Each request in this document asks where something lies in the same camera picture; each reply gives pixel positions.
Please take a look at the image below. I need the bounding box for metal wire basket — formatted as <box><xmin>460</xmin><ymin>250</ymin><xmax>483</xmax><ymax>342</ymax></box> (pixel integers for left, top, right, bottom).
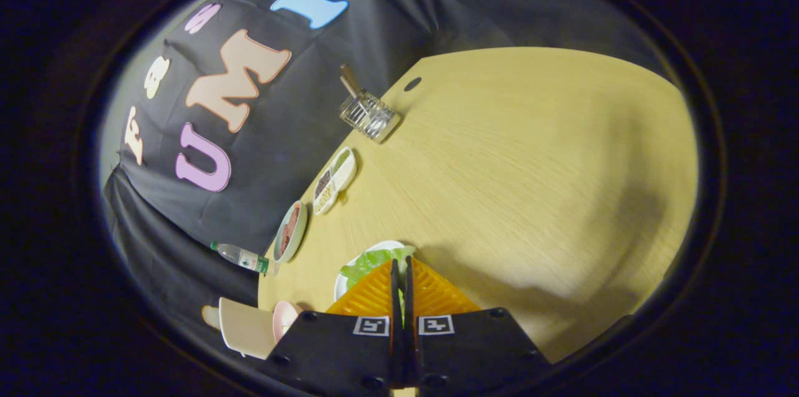
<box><xmin>339</xmin><ymin>90</ymin><xmax>402</xmax><ymax>145</ymax></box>

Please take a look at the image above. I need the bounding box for small white dish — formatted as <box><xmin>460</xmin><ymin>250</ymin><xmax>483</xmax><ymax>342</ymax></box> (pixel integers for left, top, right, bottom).
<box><xmin>334</xmin><ymin>240</ymin><xmax>406</xmax><ymax>303</ymax></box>

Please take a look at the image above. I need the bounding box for clear green-capped water bottle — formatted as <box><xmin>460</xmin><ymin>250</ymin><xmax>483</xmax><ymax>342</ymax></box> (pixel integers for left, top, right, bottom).
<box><xmin>210</xmin><ymin>241</ymin><xmax>270</xmax><ymax>275</ymax></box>

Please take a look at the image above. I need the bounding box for white three-part seasoning tray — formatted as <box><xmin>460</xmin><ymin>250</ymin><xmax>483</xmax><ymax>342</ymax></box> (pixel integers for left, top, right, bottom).
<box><xmin>312</xmin><ymin>146</ymin><xmax>358</xmax><ymax>217</ymax></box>

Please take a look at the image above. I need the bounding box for pink plate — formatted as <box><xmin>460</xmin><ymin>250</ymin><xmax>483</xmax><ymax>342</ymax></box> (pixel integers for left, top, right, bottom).
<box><xmin>273</xmin><ymin>300</ymin><xmax>305</xmax><ymax>343</ymax></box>

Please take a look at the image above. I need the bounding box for green lettuce leaf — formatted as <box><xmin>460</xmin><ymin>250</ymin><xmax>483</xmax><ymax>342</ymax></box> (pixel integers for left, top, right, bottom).
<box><xmin>339</xmin><ymin>246</ymin><xmax>416</xmax><ymax>323</ymax></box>

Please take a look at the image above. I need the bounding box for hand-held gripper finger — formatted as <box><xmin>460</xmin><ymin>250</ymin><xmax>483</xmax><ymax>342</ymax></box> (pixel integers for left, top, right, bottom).
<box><xmin>262</xmin><ymin>258</ymin><xmax>404</xmax><ymax>397</ymax></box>
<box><xmin>403</xmin><ymin>255</ymin><xmax>555</xmax><ymax>397</ymax></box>

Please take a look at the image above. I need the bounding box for black backdrop cloth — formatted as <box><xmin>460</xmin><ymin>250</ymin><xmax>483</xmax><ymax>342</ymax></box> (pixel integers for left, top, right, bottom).
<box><xmin>100</xmin><ymin>0</ymin><xmax>678</xmax><ymax>366</ymax></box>

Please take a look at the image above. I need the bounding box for cream toaster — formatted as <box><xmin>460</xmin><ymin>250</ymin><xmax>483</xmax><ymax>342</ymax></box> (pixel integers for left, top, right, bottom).
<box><xmin>201</xmin><ymin>297</ymin><xmax>279</xmax><ymax>360</ymax></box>

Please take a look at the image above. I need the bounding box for light green plate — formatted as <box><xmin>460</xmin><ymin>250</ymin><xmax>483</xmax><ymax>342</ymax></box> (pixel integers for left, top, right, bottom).
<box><xmin>273</xmin><ymin>200</ymin><xmax>308</xmax><ymax>265</ymax></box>

